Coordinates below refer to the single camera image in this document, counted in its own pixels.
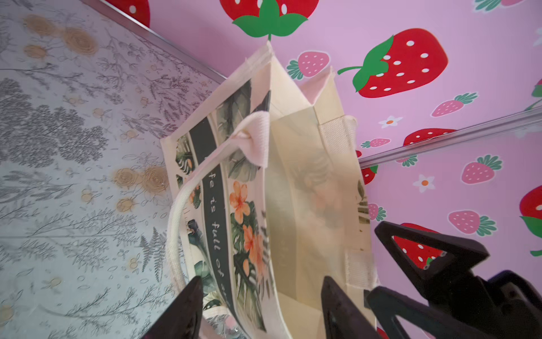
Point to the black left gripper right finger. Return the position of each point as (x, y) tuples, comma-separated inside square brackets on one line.
[(342, 319)]

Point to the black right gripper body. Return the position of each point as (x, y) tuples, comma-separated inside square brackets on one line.
[(505, 306)]

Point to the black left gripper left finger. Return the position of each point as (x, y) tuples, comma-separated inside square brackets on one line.
[(182, 319)]

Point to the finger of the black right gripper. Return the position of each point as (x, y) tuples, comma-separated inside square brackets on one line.
[(390, 306), (436, 264)]

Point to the canvas tote bag floral print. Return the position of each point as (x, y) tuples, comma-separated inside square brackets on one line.
[(269, 201)]

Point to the aluminium corner frame post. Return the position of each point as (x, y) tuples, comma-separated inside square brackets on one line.
[(491, 128)]

